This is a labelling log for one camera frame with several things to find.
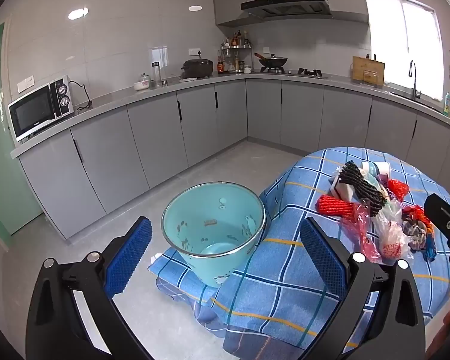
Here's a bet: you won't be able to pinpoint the teal metal bucket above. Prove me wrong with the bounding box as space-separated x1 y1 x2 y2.
161 182 267 287

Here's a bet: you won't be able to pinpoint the grey lower kitchen cabinets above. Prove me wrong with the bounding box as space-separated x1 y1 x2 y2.
19 79 450 241

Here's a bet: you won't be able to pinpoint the red plastic bag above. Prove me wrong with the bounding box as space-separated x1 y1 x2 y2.
341 202 383 263

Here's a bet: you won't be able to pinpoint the green door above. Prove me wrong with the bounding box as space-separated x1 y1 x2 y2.
0 22 44 250

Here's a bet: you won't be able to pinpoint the short red foam net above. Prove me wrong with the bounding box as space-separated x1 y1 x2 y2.
387 179 410 202

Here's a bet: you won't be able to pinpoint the white paper cup blue band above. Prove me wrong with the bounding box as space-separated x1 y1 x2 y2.
360 160 392 181

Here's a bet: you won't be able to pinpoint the blue plaid tablecloth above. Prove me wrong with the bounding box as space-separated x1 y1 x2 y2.
148 146 450 357

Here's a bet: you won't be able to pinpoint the white microwave oven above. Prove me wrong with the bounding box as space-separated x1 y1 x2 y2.
8 74 75 142

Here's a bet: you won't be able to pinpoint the kitchen window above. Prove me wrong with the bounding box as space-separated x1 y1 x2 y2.
364 0 445 102

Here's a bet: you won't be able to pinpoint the black range hood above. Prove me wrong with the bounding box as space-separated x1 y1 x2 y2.
241 0 332 20

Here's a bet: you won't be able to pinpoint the long red foam net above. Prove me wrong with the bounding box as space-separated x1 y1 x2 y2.
316 195 362 220

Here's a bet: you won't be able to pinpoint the plaid patterned cloth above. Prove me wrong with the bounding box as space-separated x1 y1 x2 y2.
401 204 439 261

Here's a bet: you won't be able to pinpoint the black foam net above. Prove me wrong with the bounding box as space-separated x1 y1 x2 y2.
339 160 387 218

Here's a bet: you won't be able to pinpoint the white lidded bowl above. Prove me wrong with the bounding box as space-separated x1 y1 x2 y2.
133 73 152 91

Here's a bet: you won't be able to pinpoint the gas stove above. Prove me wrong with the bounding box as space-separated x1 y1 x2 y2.
260 65 329 79

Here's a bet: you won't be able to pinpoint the person's right forearm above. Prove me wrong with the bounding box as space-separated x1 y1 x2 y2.
425 300 450 360

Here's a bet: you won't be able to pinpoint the grey kitchen countertop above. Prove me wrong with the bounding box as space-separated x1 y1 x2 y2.
10 71 450 158

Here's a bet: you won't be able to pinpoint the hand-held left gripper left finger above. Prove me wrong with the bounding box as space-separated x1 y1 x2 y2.
25 215 162 360

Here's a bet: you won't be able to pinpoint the white wall switch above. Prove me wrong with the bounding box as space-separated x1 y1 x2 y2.
17 76 35 94

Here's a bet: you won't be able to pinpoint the black power cable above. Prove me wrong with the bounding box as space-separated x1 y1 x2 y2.
68 80 94 112

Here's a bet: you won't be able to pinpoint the spice rack with bottles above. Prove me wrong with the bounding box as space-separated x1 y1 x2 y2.
220 30 254 74

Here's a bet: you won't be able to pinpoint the wooden cutting board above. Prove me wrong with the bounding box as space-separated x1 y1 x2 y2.
352 55 386 86

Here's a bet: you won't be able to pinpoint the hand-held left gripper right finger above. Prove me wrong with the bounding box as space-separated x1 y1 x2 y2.
300 217 426 360

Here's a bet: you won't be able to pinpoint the black rice cooker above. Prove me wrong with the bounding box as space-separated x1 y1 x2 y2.
181 58 214 79

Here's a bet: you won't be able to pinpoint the steel kitchen faucet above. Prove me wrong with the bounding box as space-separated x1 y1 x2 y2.
409 60 422 100

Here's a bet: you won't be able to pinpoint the black wok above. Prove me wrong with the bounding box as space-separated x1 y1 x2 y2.
254 52 289 69

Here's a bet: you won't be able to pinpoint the white paper carton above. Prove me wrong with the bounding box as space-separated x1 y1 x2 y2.
329 174 355 201

